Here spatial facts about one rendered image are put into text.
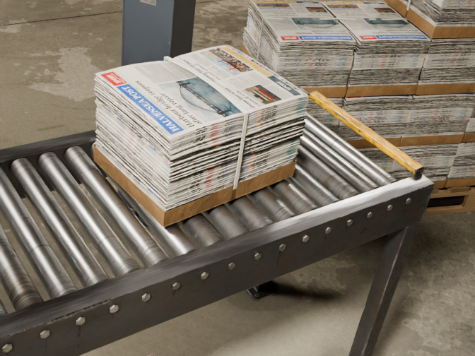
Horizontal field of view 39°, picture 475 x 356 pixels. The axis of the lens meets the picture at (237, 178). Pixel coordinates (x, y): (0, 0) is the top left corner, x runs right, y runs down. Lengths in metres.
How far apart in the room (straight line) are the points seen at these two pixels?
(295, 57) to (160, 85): 0.95
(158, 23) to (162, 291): 1.18
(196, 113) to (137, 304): 0.39
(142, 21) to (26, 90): 1.41
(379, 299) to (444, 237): 1.07
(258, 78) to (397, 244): 0.60
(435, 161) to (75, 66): 2.03
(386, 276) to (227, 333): 0.66
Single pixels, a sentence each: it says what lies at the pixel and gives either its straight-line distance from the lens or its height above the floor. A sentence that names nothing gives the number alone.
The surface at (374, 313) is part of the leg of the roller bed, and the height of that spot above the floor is 0.36.
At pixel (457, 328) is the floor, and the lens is 2.55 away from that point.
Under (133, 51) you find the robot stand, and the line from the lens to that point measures 2.35.
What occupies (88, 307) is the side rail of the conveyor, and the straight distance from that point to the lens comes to 1.23.
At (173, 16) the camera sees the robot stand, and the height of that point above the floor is 0.87.
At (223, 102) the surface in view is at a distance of 1.38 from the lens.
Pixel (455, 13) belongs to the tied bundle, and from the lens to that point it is 2.52.
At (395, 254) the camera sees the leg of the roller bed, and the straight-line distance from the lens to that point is 1.81.
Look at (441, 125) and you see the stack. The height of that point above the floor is 0.46.
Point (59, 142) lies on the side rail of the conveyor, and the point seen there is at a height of 0.80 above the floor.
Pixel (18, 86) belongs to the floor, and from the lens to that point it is 3.62.
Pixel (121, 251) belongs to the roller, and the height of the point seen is 0.80.
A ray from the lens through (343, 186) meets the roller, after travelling 1.61.
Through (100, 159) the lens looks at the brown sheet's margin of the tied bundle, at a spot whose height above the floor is 0.83.
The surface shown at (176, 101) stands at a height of 1.03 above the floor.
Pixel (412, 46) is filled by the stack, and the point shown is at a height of 0.80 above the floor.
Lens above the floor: 1.69
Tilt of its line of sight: 35 degrees down
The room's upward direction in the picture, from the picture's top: 9 degrees clockwise
